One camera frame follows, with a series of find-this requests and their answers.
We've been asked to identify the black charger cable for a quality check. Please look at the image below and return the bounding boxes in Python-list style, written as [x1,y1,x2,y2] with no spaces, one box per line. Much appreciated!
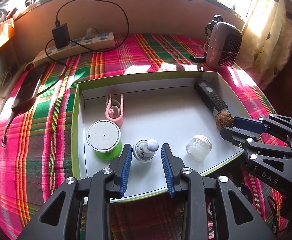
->
[1,0,130,148]

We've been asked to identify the white USB cable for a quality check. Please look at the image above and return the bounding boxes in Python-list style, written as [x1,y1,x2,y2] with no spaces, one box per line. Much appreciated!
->
[206,201,215,217]

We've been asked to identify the brown walnut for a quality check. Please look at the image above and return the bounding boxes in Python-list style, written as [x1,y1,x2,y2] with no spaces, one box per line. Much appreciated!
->
[214,112,234,131]
[173,201,186,217]

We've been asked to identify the white plug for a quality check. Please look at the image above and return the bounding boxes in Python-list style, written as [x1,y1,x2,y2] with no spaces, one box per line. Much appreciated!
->
[85,26,98,39]

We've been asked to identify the white power strip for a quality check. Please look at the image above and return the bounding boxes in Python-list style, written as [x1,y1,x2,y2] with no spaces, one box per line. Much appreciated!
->
[33,32,118,67]

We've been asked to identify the pink oval cable winder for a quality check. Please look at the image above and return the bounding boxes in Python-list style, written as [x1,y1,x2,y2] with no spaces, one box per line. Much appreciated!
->
[105,93,124,127]

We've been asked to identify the black charger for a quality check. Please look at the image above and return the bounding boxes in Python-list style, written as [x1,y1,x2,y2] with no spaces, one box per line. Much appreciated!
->
[51,23,70,49]

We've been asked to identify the cream patterned curtain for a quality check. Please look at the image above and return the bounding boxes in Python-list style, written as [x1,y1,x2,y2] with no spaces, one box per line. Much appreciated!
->
[241,0,292,90]

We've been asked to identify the white ball-joint holder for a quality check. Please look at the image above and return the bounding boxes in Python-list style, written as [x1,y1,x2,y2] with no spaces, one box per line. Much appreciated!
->
[132,139,159,163]

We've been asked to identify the black phone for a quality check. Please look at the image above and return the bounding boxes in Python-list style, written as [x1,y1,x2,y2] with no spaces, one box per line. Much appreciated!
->
[11,64,49,112]

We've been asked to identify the green and white cardboard box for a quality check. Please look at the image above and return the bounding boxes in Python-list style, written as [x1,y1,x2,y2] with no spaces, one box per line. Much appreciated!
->
[71,70,251,203]

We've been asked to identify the small jar with white lid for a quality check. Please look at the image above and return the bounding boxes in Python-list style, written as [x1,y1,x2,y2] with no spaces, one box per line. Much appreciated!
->
[185,134,213,161]

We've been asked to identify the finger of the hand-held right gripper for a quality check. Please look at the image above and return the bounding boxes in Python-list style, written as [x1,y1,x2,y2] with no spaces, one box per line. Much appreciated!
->
[220,126,292,161]
[233,114,292,143]

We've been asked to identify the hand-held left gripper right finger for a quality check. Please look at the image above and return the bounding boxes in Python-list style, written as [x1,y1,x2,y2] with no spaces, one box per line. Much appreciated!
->
[161,143,278,240]

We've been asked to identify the green spool with white top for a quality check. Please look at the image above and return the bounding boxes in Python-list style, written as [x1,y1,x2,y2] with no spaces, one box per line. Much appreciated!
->
[86,120,123,160]

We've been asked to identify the black flashlight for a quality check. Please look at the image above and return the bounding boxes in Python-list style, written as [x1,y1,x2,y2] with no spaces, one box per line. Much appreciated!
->
[194,80,229,117]

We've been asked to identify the pink green plaid blanket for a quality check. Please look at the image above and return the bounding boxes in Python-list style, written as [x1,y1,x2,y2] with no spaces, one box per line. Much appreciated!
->
[0,32,289,240]

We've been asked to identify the black and white round device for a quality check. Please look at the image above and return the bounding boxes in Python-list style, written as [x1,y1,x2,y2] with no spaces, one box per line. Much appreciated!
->
[236,184,254,203]

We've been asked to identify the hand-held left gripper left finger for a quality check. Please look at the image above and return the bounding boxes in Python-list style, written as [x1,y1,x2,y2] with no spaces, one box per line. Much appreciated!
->
[17,144,133,240]

